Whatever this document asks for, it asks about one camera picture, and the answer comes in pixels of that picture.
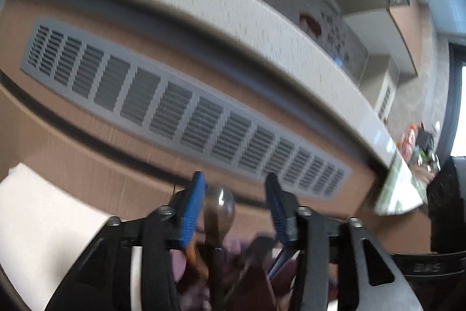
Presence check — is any long grey vent grille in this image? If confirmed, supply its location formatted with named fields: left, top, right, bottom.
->
left=20, top=17, right=352, bottom=200

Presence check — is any speckled white countertop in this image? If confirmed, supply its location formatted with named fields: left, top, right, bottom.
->
left=11, top=0, right=401, bottom=169

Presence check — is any black-handled spoon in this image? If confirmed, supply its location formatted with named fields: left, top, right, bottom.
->
left=202, top=185, right=236, bottom=311

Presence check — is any window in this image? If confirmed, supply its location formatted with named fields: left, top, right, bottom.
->
left=446, top=41, right=466, bottom=159

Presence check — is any white table mat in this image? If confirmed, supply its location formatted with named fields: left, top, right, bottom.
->
left=0, top=161, right=142, bottom=311

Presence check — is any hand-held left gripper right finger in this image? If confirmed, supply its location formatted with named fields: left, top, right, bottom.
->
left=264, top=173, right=425, bottom=311

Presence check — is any wooden spoon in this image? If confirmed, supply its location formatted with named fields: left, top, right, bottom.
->
left=184, top=245, right=209, bottom=280

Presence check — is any purple utensil container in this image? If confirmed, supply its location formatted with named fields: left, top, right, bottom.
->
left=171, top=234, right=343, bottom=311

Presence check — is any green checkered towel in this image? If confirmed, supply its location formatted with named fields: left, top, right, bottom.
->
left=375, top=154, right=425, bottom=217

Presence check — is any wooden counter cabinet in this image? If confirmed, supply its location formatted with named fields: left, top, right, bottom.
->
left=0, top=0, right=437, bottom=261

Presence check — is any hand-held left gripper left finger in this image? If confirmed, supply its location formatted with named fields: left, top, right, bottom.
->
left=45, top=171, right=208, bottom=311

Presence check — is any black spatula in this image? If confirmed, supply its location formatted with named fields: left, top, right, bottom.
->
left=224, top=236, right=279, bottom=301

